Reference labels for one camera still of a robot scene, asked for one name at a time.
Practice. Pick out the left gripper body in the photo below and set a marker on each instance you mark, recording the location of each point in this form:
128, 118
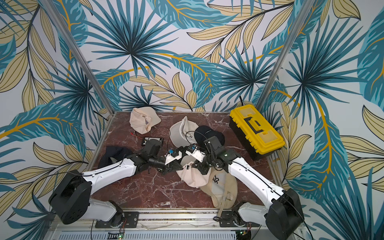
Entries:
159, 162

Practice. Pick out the white perforated cap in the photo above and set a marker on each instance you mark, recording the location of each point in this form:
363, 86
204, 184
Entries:
182, 133

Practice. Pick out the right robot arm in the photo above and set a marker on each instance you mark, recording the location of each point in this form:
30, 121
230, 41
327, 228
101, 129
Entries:
281, 211

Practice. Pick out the cream Colorado cap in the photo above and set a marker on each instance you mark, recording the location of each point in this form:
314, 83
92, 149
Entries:
192, 176

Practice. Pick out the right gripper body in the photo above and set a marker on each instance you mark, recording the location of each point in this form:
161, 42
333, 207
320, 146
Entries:
199, 162

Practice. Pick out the black cap at back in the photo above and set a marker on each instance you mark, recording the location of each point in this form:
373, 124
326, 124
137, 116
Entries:
203, 133

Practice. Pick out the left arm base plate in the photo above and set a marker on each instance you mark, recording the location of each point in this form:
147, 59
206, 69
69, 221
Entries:
127, 220

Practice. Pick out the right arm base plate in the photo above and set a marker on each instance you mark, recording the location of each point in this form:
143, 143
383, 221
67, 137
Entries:
231, 219

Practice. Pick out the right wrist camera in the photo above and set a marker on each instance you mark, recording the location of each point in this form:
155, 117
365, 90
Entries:
194, 151

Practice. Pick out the navy black cap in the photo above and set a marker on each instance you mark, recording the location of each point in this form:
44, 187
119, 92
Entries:
113, 155

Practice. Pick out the yellow black toolbox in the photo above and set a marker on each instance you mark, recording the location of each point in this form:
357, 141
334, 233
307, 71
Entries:
254, 132

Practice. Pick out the tan khaki cap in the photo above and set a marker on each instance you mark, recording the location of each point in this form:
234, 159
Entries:
222, 187

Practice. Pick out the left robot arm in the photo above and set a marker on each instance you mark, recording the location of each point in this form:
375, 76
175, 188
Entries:
71, 200

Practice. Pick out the black charger board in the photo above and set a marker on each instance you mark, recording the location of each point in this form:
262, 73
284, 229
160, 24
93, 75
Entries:
151, 139

